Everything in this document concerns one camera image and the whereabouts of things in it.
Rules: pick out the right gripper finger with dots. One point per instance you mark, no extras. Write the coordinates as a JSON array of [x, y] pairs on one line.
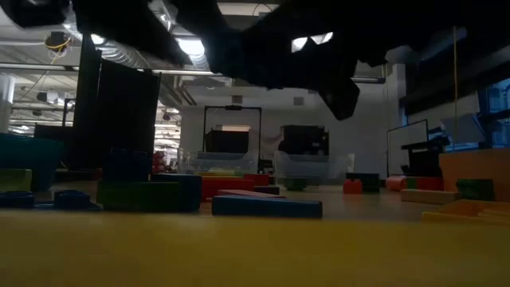
[[340, 99]]

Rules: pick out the long blue wooden block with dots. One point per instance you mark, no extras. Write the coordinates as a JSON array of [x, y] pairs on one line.
[[263, 207]]

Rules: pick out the blue square lego brick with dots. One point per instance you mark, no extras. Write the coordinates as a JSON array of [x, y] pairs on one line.
[[71, 199], [127, 165]]

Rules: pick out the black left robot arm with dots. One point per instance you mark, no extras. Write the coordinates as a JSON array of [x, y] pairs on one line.
[[131, 28]]

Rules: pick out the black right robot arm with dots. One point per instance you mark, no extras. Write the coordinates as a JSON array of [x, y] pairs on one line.
[[418, 20]]

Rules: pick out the black background box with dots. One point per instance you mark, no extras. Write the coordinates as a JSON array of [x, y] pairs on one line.
[[304, 139]]

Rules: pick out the clear plastic bin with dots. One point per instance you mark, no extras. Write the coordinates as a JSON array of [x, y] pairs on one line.
[[315, 163], [223, 161]]

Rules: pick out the whiteboard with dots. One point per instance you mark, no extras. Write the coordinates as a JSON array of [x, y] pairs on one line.
[[406, 147]]

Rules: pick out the green two-by-four lego brick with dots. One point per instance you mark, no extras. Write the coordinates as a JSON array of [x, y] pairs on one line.
[[370, 181]]

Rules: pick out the small orange-red lego brick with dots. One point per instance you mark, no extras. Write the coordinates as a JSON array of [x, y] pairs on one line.
[[352, 187]]

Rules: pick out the ceiling light panel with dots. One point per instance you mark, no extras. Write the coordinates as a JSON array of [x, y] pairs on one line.
[[191, 47]]

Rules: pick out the pink-red arch block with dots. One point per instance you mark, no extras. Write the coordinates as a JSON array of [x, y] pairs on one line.
[[394, 183]]

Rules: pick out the black background monitor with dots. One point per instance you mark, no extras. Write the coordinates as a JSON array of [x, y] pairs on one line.
[[227, 141]]

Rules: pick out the black background desk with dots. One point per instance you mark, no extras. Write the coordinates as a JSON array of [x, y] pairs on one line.
[[426, 159]]

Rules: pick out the grey ceiling pipe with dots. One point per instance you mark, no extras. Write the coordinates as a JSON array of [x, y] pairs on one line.
[[179, 72]]

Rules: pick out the green wooden cube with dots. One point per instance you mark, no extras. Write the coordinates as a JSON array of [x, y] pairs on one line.
[[411, 183]]

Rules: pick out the red wooden cube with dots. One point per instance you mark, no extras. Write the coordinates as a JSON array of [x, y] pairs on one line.
[[430, 183], [261, 179]]

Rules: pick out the grey tilted panel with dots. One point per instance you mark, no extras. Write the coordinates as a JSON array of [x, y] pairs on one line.
[[462, 129]]

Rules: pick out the beige wooden block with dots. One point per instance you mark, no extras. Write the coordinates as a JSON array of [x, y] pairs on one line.
[[430, 196]]

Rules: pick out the long pink wooden block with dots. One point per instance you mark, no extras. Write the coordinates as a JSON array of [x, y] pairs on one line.
[[247, 193]]

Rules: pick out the magenta two-by-four lego brick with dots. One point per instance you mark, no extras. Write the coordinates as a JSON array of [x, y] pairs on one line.
[[227, 185]]

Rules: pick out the orange translucent bin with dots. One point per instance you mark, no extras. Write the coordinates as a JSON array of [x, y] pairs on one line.
[[478, 165]]

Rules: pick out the window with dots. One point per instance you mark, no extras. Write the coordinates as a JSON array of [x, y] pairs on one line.
[[496, 111]]

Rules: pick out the orange two-by-four lego brick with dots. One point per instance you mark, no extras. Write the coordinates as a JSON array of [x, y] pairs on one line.
[[458, 213]]

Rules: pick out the black partition stand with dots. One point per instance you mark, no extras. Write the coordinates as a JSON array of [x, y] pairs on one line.
[[127, 119]]

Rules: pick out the green wooden block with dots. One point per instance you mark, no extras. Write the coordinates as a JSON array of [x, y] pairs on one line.
[[135, 197]]

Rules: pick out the teal plastic bin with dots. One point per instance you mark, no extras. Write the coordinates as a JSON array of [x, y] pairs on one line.
[[40, 155]]

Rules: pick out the light green arch block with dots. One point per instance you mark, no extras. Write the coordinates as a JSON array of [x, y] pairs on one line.
[[16, 180]]

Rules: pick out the black background station frame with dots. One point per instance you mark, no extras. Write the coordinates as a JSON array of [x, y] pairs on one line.
[[233, 107]]

